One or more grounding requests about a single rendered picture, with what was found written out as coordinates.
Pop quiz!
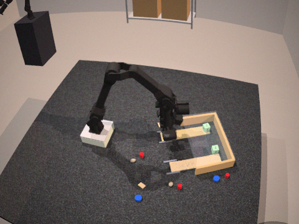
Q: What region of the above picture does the blue cylinder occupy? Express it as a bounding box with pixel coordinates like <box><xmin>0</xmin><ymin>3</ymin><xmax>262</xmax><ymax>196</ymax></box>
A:
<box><xmin>213</xmin><ymin>175</ymin><xmax>220</xmax><ymax>182</ymax></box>
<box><xmin>135</xmin><ymin>195</ymin><xmax>142</xmax><ymax>202</ymax></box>

